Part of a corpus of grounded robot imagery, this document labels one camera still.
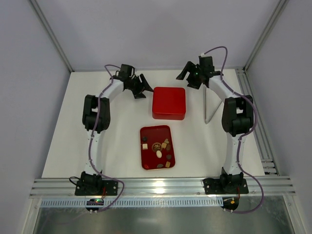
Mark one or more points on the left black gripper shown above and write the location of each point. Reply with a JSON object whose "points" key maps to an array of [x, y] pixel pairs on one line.
{"points": [[138, 85]]}

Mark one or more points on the right aluminium frame post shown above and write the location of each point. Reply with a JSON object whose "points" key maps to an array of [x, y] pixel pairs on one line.
{"points": [[272, 20]]}

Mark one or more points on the red chocolate box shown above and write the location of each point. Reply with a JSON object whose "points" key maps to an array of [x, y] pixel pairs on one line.
{"points": [[169, 116]]}

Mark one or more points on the white slotted cable duct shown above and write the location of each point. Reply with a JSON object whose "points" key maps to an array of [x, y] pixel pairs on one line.
{"points": [[132, 202]]}

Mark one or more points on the white square chocolate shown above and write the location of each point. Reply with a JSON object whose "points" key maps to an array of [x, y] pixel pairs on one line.
{"points": [[144, 146]]}

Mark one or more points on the red lacquer tray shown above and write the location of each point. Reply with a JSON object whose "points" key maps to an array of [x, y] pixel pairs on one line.
{"points": [[156, 136]]}

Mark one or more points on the tan swirl chocolate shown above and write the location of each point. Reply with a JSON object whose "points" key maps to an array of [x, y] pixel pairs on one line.
{"points": [[168, 164]]}

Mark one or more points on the white oval chocolate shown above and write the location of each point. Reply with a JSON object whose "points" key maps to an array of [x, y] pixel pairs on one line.
{"points": [[159, 154]]}

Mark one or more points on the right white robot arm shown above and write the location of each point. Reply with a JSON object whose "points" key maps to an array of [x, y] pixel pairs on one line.
{"points": [[237, 122]]}

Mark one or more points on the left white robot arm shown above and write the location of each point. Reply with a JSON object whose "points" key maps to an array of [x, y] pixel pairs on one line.
{"points": [[96, 114]]}

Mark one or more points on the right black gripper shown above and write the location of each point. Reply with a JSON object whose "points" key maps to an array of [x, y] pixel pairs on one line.
{"points": [[192, 76]]}

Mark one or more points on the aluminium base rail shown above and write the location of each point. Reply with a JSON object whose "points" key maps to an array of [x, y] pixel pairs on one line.
{"points": [[188, 186]]}

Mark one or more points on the red tin lid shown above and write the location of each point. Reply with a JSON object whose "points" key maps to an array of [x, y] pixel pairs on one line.
{"points": [[169, 100]]}

